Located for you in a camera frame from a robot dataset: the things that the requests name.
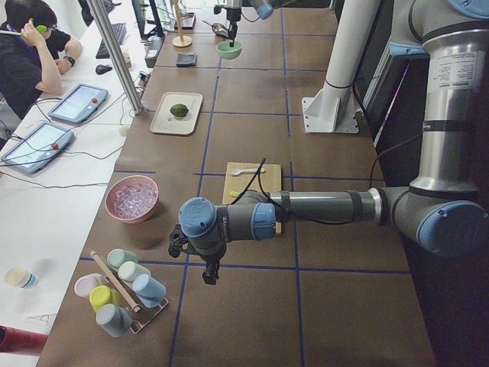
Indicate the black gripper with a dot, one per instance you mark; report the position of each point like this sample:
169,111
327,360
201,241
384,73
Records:
209,260
231,16

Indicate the light green bowl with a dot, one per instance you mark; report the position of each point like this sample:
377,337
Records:
229,49

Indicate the white plastic spoon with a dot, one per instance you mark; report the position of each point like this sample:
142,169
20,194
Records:
241,171

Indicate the pink bowl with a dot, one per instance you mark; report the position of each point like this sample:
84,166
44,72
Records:
110,197

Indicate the metal scoop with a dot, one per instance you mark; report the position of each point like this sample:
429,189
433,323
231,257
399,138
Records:
217,28

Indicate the blue cup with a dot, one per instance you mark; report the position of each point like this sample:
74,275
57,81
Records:
149,290

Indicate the wooden mug tree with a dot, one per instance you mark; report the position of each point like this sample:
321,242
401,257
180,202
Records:
181,40

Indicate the white cup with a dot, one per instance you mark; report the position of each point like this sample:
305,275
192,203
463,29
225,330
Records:
130,270

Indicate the cup rack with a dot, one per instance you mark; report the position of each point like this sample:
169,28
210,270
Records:
141,315

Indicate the green cup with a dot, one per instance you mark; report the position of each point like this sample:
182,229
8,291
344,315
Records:
118,256

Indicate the clear ice cubes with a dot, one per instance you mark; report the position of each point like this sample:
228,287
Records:
134,200

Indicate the green avocado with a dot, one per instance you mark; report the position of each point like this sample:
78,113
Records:
179,110

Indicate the grey cup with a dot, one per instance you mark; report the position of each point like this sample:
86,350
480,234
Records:
115,320

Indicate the yellow cup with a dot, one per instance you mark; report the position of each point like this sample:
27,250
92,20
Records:
102,295

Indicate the white rabbit tray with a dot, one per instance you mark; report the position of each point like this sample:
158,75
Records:
165,123

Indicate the pink cup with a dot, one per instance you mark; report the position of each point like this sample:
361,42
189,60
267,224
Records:
84,285

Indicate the bamboo cutting board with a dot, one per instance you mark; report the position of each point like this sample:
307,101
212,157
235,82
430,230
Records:
240,221

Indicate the black computer mouse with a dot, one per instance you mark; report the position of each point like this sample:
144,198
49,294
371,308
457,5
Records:
102,69

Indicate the teach pendant far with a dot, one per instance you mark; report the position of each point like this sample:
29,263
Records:
78,104

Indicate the teach pendant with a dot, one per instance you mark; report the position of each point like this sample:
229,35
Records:
78,104
35,151

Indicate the paper cup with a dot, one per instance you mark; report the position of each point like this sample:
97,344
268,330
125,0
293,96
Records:
20,277

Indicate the teach pendant near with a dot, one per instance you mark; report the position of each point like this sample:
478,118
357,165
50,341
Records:
35,151

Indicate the red bottle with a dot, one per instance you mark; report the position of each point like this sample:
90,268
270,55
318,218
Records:
22,342

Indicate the seated person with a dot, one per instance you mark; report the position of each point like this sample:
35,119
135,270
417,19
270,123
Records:
34,54

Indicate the aluminium frame post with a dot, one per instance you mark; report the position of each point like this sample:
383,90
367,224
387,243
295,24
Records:
104,25

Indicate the white camera post base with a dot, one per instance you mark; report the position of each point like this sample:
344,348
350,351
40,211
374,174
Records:
332,109

